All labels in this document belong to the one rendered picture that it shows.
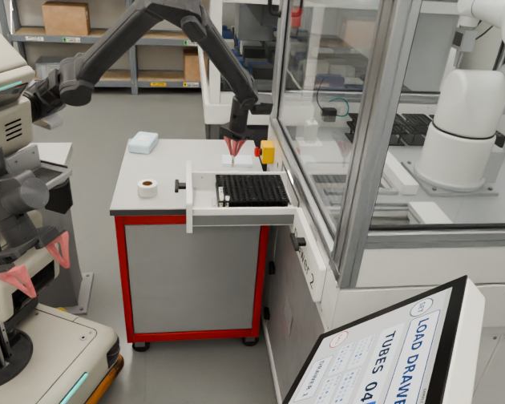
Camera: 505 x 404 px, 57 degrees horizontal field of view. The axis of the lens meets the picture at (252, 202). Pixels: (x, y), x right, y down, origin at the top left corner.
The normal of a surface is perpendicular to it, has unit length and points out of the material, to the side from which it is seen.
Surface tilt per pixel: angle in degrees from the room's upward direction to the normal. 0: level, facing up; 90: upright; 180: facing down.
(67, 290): 90
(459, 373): 40
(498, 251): 90
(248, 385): 0
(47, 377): 0
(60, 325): 0
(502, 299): 90
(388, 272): 90
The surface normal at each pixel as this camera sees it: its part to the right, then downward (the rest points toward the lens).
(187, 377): 0.07, -0.86
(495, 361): 0.12, 0.51
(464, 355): 0.61, -0.47
